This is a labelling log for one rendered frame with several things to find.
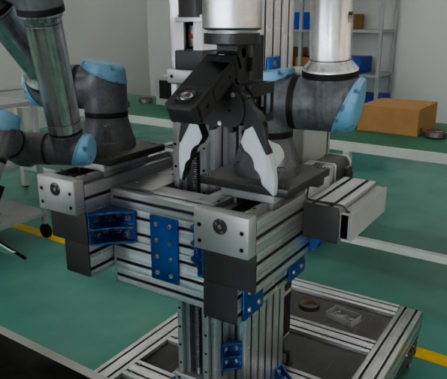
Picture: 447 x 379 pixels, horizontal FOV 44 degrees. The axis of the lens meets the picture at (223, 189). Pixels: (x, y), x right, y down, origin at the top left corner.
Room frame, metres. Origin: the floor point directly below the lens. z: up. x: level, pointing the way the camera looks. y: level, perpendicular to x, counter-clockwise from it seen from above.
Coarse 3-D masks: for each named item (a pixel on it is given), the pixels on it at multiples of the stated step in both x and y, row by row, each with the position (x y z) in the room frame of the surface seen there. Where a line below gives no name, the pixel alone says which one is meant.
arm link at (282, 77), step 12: (264, 72) 1.18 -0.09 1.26; (276, 72) 1.17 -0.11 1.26; (288, 72) 1.19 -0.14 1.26; (276, 84) 1.17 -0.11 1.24; (288, 84) 1.17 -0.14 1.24; (276, 96) 1.16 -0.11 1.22; (288, 96) 1.15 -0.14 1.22; (276, 108) 1.16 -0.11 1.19; (288, 108) 1.15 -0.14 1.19; (276, 120) 1.17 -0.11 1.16; (288, 120) 1.16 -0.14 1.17; (276, 132) 1.17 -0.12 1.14
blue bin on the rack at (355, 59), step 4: (352, 56) 6.79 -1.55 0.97; (356, 56) 6.79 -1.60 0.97; (360, 56) 6.79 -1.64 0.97; (364, 56) 6.79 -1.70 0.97; (368, 56) 6.86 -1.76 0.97; (352, 60) 6.68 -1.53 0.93; (356, 60) 6.66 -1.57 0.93; (360, 60) 6.63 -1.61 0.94; (364, 60) 6.74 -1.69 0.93; (368, 60) 6.86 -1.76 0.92; (356, 64) 6.65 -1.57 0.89; (360, 64) 6.63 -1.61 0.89; (364, 64) 6.75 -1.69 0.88; (368, 64) 6.87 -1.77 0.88; (360, 68) 6.63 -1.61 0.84; (364, 68) 6.76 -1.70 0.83; (368, 68) 6.88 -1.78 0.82; (360, 72) 6.63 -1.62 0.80; (364, 72) 6.77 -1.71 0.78
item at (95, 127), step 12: (96, 120) 1.44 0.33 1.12; (108, 120) 1.44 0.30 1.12; (120, 120) 1.46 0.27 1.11; (84, 132) 1.45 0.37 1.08; (96, 132) 1.43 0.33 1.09; (108, 132) 1.44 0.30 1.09; (120, 132) 1.45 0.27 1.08; (132, 132) 1.49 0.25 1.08; (96, 144) 1.42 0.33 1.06; (108, 144) 1.42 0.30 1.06; (120, 144) 1.44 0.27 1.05; (132, 144) 1.47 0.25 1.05
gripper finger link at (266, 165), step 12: (252, 132) 0.67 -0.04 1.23; (252, 144) 0.67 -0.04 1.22; (276, 144) 0.71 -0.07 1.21; (252, 156) 0.67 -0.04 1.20; (264, 156) 0.66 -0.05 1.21; (276, 156) 0.69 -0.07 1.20; (264, 168) 0.66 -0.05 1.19; (276, 168) 0.67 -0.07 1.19; (264, 180) 0.66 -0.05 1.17; (276, 180) 0.67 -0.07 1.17; (276, 192) 0.67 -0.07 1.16
